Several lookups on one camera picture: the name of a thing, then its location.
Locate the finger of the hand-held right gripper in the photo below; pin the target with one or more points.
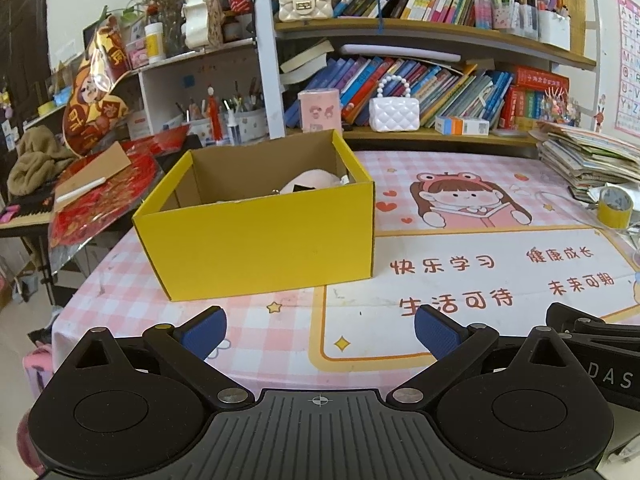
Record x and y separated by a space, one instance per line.
575 317

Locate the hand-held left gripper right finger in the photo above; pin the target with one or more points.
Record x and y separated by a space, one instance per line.
440 332

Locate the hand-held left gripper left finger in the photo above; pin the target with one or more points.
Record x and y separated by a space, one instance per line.
202 332

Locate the yellow cardboard box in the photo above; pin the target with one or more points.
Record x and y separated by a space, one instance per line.
250 250

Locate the large pink paw plush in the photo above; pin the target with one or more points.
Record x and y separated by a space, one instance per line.
312 179

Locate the yellow tape roll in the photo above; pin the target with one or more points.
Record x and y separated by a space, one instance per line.
616 212

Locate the stack of notebooks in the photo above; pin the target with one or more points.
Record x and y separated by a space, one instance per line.
585 155

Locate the red paper decorations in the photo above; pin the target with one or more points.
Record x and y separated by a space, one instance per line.
115 190

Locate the pink bag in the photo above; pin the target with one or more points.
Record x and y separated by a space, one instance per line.
35 375

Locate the white pen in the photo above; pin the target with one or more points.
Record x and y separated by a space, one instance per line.
80 189

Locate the brown cardboard lid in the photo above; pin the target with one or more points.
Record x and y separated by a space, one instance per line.
100 165

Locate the orange white carton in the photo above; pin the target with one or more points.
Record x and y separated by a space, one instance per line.
461 126

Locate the colourful sparkly ornament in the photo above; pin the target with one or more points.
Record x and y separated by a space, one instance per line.
560 107

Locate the white patterned pen cup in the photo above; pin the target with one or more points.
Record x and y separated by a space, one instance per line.
250 122

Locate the white quilted handbag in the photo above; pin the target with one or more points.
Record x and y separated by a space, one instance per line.
394 115

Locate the red dictionaries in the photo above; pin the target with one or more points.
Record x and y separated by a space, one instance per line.
530 95

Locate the brown fuzzy cloth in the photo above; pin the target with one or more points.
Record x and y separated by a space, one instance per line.
37 160

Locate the long row of thin books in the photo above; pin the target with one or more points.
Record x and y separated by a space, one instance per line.
440 92

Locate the pink tissue box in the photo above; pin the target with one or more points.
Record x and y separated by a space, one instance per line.
320 112

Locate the white cubby shelf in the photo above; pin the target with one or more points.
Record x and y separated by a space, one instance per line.
165 85

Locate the foil figure decoration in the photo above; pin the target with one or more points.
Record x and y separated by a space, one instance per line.
95 100

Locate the pink alphabet poster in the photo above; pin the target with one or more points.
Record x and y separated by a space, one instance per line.
631 60

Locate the white flat board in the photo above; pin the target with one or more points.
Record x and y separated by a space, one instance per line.
400 50

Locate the white pen holder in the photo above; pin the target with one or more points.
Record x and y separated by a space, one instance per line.
554 32
515 20

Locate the thick book cream pages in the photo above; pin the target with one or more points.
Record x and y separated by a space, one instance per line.
305 62

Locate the white jar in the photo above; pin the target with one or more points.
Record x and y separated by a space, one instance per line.
154 42

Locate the wooden bookshelf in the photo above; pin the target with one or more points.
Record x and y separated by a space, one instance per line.
450 35

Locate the cream carved ornament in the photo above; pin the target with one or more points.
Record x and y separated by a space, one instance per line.
200 17

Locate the clear pastel bottle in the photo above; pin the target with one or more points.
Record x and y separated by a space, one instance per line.
481 5

